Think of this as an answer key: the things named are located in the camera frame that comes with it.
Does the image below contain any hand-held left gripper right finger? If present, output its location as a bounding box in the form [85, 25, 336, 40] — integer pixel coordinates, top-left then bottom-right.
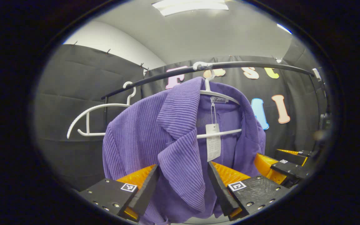
[207, 161, 290, 222]

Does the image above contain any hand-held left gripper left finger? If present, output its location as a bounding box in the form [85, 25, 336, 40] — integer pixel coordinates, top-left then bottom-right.
[80, 164, 161, 223]

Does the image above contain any purple corduroy jacket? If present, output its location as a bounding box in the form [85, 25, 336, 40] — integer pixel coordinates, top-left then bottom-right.
[102, 77, 266, 225]

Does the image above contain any white plastic clothes hanger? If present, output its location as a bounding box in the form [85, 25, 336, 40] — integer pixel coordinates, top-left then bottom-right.
[193, 62, 242, 139]
[67, 81, 137, 139]

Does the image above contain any black metal clothes rack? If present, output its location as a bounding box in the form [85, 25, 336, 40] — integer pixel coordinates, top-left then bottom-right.
[101, 61, 328, 132]

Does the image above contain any white paper garment tag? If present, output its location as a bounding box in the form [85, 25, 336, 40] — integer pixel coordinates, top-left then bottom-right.
[206, 123, 222, 162]

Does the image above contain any black backdrop cloth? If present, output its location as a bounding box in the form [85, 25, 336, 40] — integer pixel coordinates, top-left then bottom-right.
[35, 37, 332, 191]

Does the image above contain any large rectangular ceiling light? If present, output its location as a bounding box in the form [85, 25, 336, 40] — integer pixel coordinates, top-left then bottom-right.
[152, 0, 229, 17]

